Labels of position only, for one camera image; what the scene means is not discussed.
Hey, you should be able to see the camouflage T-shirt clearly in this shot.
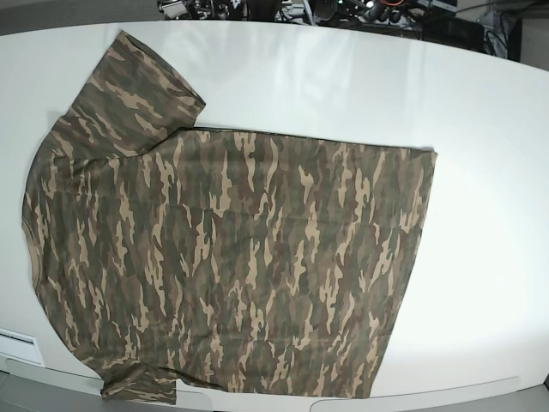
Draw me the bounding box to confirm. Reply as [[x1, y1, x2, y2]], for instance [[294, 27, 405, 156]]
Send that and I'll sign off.
[[22, 32, 437, 404]]

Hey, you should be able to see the black equipment clutter behind table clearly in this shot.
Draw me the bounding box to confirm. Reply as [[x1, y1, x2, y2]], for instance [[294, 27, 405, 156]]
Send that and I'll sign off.
[[156, 1, 510, 59]]

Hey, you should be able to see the white label on table edge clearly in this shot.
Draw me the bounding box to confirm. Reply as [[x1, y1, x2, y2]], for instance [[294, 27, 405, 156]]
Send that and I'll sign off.
[[0, 329, 45, 367]]

